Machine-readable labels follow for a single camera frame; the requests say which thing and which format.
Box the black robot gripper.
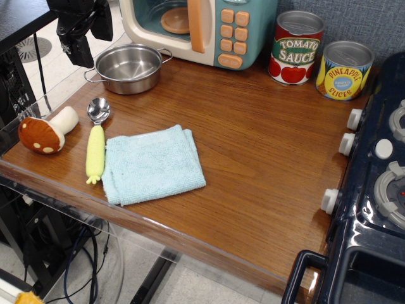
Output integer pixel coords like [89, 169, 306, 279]
[47, 1, 113, 68]

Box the light blue towel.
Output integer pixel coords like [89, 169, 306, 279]
[102, 125, 206, 206]

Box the small steel pot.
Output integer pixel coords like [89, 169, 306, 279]
[93, 43, 173, 95]

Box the round floor vent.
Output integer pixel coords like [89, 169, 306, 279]
[16, 37, 52, 63]

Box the black side desk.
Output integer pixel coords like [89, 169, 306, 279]
[1, 0, 56, 127]

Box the plush brown mushroom toy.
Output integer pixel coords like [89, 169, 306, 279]
[18, 106, 79, 155]

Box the toy microwave oven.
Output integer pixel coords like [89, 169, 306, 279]
[119, 1, 278, 70]

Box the tomato sauce can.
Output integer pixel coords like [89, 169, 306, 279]
[268, 10, 325, 85]

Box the pineapple slices can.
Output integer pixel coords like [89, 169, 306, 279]
[316, 41, 375, 101]

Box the yellow fuzzy object corner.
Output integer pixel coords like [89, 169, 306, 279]
[14, 291, 44, 304]

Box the white stove knob upper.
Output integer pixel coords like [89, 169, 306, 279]
[346, 109, 363, 131]

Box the white stove knob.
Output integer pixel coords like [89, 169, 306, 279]
[321, 189, 339, 215]
[339, 133, 355, 156]
[346, 109, 363, 131]

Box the white stove knob middle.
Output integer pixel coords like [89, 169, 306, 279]
[339, 133, 355, 156]

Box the white stove knob lower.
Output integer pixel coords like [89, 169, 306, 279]
[321, 189, 339, 215]

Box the dark blue toy stove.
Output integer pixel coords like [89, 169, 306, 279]
[282, 53, 404, 303]

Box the scoop with yellow handle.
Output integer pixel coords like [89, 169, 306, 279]
[85, 98, 110, 184]

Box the blue cable under table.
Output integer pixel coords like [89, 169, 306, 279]
[63, 224, 99, 304]

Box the black cable under table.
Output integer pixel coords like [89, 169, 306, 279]
[47, 221, 111, 304]

